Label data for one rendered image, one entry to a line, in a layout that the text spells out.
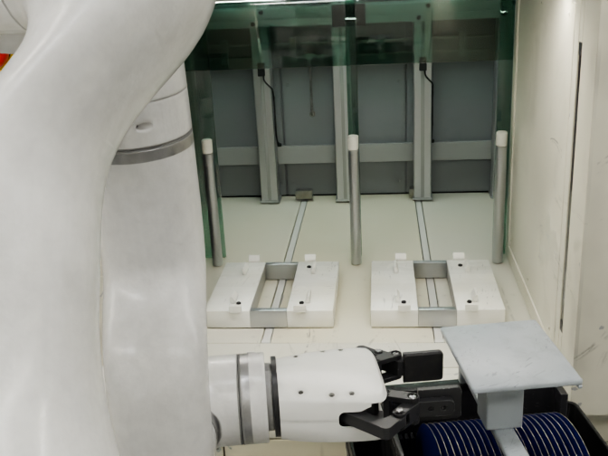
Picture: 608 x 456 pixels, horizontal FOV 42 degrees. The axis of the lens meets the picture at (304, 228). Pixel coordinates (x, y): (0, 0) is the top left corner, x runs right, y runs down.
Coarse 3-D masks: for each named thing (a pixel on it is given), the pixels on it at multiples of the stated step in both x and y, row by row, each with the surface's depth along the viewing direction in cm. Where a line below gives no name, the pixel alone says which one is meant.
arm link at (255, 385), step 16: (240, 368) 73; (256, 368) 72; (240, 384) 71; (256, 384) 72; (240, 400) 71; (256, 400) 71; (272, 400) 72; (256, 416) 71; (272, 416) 72; (256, 432) 72
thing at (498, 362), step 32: (480, 352) 76; (512, 352) 75; (544, 352) 75; (416, 384) 89; (448, 384) 89; (480, 384) 70; (512, 384) 70; (544, 384) 70; (576, 384) 70; (480, 416) 78; (512, 416) 76; (384, 448) 88; (512, 448) 74
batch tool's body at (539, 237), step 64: (256, 0) 101; (320, 0) 140; (384, 0) 139; (448, 0) 138; (512, 0) 138; (576, 0) 95; (0, 64) 96; (192, 64) 146; (256, 64) 145; (320, 64) 144; (512, 64) 141; (576, 64) 96; (512, 128) 143; (576, 128) 96; (512, 192) 146; (576, 192) 96; (320, 256) 158; (384, 256) 156; (448, 256) 154; (512, 256) 145; (576, 256) 97; (512, 320) 128; (576, 320) 98; (256, 448) 114; (320, 448) 113
